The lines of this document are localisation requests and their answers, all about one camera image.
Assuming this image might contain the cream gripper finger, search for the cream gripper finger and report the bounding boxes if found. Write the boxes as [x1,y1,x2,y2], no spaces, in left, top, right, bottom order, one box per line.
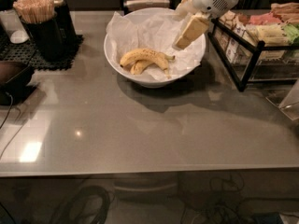
[173,0,193,21]
[174,13,209,49]

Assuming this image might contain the large spotted yellow banana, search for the large spotted yellow banana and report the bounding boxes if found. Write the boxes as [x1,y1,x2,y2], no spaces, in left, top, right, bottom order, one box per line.
[120,49,175,70]

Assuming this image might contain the white ceramic bowl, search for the white ceramic bowl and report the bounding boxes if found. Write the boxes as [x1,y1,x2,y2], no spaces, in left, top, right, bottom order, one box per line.
[103,7,206,89]

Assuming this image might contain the white paper liner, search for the white paper liner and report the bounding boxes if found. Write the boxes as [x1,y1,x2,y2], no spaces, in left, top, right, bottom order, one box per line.
[105,11,200,83]

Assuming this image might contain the white tea bag packets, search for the white tea bag packets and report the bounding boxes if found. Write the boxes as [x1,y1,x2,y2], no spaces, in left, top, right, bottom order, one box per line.
[214,11,250,65]

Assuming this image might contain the pink sugar packets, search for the pink sugar packets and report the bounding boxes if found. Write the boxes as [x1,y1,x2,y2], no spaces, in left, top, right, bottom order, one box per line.
[249,13,281,25]

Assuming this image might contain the dark bottle with wooden knob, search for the dark bottle with wooden knob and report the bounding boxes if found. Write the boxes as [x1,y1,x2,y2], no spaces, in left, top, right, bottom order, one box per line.
[53,0,77,45]

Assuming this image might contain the black stir stick cup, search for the black stir stick cup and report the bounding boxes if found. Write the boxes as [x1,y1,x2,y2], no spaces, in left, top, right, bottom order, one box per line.
[21,14,64,61]

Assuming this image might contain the wooden stir sticks bundle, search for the wooden stir sticks bundle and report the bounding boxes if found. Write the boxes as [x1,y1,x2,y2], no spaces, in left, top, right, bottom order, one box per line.
[13,0,54,23]

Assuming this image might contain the black rubber mesh mat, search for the black rubber mesh mat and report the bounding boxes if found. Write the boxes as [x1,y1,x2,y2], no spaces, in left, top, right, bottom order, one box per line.
[0,34,83,71]

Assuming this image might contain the clear glass shaker jar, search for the clear glass shaker jar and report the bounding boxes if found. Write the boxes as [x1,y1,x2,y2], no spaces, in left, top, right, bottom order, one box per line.
[0,0,29,44]

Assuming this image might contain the dark brown tray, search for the dark brown tray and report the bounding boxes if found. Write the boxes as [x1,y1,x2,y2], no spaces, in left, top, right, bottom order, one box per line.
[0,61,34,105]

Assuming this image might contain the black wire condiment rack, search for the black wire condiment rack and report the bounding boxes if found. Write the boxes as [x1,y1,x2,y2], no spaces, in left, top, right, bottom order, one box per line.
[207,19,299,91]

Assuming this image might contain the black cable on table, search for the black cable on table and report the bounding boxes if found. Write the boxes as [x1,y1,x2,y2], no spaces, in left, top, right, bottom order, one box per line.
[0,91,21,131]

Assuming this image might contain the coiled black cable below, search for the coiled black cable below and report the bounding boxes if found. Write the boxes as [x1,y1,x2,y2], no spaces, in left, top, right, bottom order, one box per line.
[50,184,113,224]

